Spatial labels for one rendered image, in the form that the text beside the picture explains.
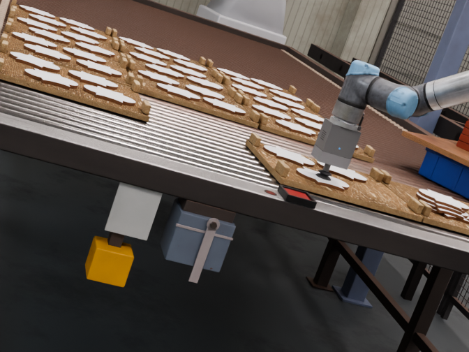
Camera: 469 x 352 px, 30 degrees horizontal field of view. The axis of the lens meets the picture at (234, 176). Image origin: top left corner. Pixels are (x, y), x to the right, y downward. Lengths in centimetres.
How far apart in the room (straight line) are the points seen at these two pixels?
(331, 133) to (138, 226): 56
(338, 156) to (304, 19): 637
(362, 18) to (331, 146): 637
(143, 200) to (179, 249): 14
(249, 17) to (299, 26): 118
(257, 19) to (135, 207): 563
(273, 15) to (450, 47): 347
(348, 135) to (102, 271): 71
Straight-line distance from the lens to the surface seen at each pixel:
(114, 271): 200
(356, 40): 859
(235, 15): 744
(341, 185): 228
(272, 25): 758
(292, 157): 240
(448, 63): 430
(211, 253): 202
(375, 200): 229
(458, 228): 239
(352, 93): 222
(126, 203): 197
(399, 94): 216
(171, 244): 199
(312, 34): 864
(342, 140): 224
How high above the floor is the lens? 139
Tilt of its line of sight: 13 degrees down
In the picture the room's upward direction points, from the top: 20 degrees clockwise
